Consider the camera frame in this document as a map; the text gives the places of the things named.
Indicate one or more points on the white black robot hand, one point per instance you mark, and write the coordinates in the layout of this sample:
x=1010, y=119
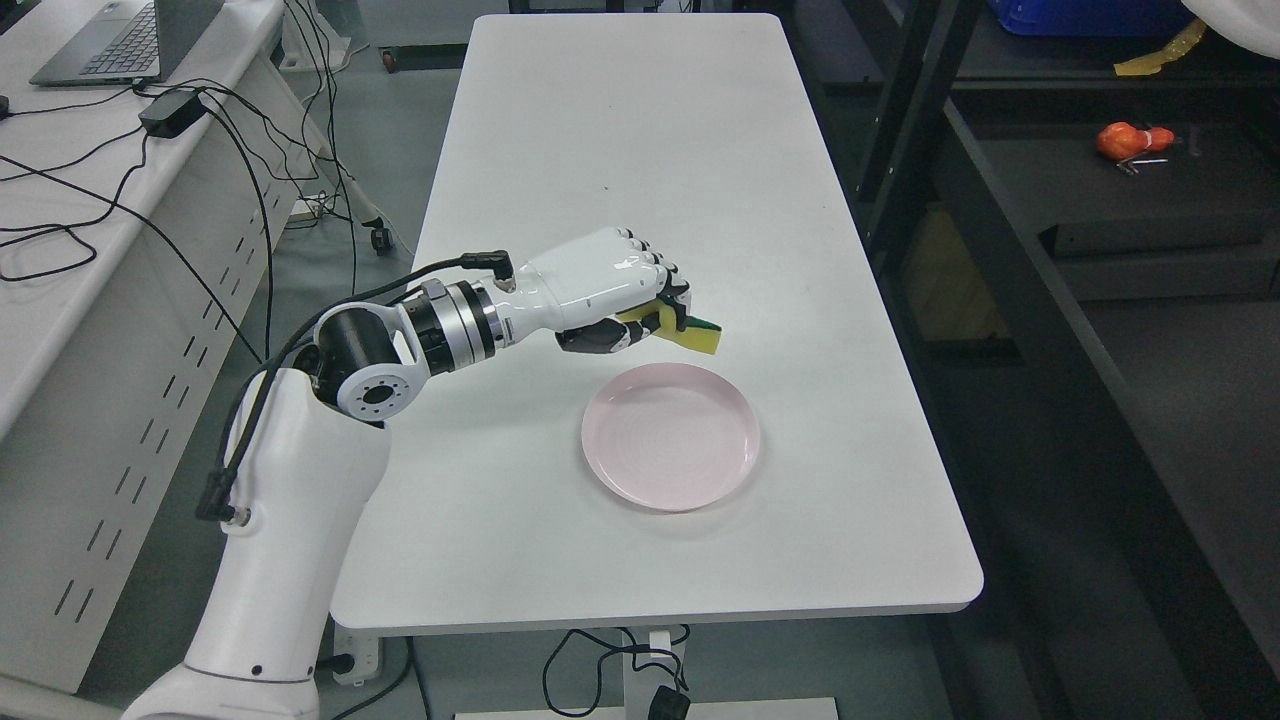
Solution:
x=578, y=288

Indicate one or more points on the green yellow sponge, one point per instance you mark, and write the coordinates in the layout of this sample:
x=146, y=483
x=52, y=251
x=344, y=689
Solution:
x=661, y=320

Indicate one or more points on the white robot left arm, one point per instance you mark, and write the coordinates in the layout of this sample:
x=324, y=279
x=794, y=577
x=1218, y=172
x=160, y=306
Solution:
x=305, y=451

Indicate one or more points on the orange toy on shelf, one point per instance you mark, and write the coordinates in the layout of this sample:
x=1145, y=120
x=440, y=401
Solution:
x=1120, y=141

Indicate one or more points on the pink round plate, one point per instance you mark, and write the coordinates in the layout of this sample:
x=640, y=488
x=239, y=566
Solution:
x=670, y=437

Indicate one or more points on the white power strip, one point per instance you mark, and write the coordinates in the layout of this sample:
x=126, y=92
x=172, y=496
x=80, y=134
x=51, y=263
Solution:
x=358, y=656

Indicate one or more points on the white side desk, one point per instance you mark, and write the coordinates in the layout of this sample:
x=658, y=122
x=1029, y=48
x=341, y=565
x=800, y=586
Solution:
x=130, y=262

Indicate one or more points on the black power adapter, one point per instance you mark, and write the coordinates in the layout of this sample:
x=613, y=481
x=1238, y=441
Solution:
x=172, y=113

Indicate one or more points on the black metal rack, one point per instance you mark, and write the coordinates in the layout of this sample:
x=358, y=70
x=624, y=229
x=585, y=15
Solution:
x=1095, y=340

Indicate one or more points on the grey laptop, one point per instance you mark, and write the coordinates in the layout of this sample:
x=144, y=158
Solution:
x=129, y=41

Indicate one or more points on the blue plastic bin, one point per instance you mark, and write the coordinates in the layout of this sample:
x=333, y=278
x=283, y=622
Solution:
x=1093, y=19

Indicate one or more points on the yellow tape piece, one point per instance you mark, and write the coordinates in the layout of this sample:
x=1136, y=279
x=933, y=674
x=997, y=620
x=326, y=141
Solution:
x=1183, y=43

